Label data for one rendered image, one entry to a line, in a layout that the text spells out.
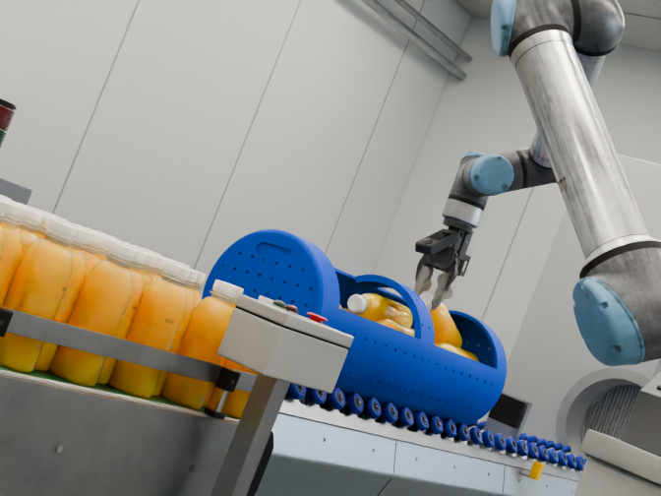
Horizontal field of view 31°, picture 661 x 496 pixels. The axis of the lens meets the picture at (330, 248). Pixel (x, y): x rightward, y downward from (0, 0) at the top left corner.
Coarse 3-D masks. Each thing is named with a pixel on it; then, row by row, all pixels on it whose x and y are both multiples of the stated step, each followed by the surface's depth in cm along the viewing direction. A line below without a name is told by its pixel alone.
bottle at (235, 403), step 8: (240, 368) 201; (216, 392) 202; (240, 392) 201; (248, 392) 202; (216, 400) 201; (232, 400) 201; (240, 400) 201; (224, 408) 201; (232, 408) 201; (240, 408) 202; (240, 416) 202
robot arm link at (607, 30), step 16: (592, 0) 217; (608, 0) 220; (592, 16) 218; (608, 16) 220; (592, 32) 220; (608, 32) 222; (576, 48) 227; (592, 48) 225; (608, 48) 226; (592, 64) 232; (592, 80) 238; (528, 160) 269; (544, 160) 265; (528, 176) 269; (544, 176) 270
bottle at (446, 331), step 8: (432, 312) 282; (440, 312) 283; (448, 312) 286; (432, 320) 283; (440, 320) 283; (448, 320) 285; (440, 328) 285; (448, 328) 287; (456, 328) 292; (440, 336) 287; (448, 336) 288; (456, 336) 291; (456, 344) 292
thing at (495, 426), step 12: (504, 396) 333; (492, 408) 334; (504, 408) 332; (516, 408) 330; (528, 408) 332; (492, 420) 335; (504, 420) 332; (516, 420) 330; (492, 432) 334; (504, 432) 332; (516, 432) 330
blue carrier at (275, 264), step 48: (240, 240) 236; (288, 240) 230; (288, 288) 227; (336, 288) 228; (384, 336) 242; (432, 336) 260; (480, 336) 299; (336, 384) 241; (384, 384) 251; (432, 384) 265; (480, 384) 283
